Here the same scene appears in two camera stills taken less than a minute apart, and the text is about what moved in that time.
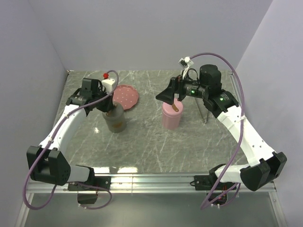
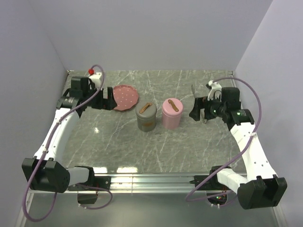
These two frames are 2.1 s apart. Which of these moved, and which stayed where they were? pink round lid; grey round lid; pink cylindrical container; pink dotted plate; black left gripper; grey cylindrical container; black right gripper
Moved: grey cylindrical container; black right gripper; grey round lid
Stayed: pink round lid; pink dotted plate; black left gripper; pink cylindrical container
